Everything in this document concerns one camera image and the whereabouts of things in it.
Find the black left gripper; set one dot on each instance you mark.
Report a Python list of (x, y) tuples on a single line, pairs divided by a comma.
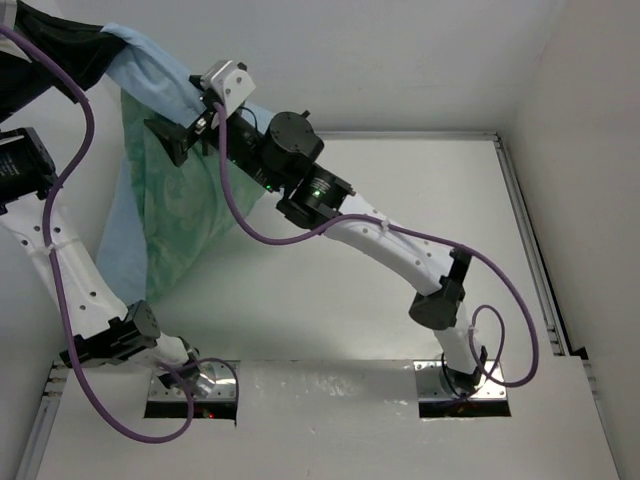
[(85, 48)]

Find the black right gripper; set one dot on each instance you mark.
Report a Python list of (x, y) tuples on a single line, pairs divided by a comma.
[(177, 140)]

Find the light blue pillowcase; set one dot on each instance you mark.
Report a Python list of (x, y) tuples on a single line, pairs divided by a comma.
[(162, 216)]

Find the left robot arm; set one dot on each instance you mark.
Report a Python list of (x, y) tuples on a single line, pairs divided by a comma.
[(43, 52)]

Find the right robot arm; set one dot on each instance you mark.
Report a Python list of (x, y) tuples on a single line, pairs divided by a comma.
[(282, 159)]

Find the white front cover board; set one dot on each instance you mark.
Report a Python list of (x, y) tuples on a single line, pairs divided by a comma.
[(351, 420)]

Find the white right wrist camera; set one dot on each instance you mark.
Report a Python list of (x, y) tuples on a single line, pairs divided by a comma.
[(230, 82)]

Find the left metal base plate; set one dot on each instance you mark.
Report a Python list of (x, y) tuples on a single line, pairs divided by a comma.
[(213, 382)]

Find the metal base plate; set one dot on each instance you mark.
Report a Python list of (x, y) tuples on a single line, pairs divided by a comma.
[(434, 386), (213, 382)]

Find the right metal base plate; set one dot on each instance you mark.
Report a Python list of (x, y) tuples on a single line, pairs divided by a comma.
[(434, 386)]

